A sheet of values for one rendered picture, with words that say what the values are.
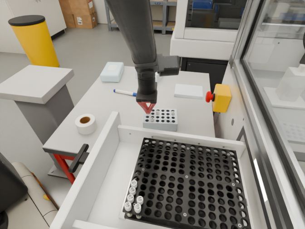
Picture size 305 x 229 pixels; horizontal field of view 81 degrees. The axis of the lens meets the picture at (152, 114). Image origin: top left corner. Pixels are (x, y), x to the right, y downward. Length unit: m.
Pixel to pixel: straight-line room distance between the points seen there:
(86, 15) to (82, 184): 4.39
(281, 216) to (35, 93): 0.97
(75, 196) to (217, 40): 0.94
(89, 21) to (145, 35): 4.34
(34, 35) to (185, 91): 2.30
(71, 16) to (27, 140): 3.40
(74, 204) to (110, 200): 0.10
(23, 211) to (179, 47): 1.18
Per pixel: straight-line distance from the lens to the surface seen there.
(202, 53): 1.08
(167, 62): 0.53
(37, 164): 1.73
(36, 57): 2.93
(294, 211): 0.33
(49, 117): 1.11
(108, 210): 0.44
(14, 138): 2.06
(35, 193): 1.24
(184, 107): 0.76
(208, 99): 0.63
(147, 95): 0.58
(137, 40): 0.34
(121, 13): 0.27
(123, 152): 0.51
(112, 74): 0.92
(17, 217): 1.21
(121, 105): 0.78
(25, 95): 1.01
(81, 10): 4.67
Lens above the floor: 1.24
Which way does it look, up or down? 42 degrees down
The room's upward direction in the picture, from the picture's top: straight up
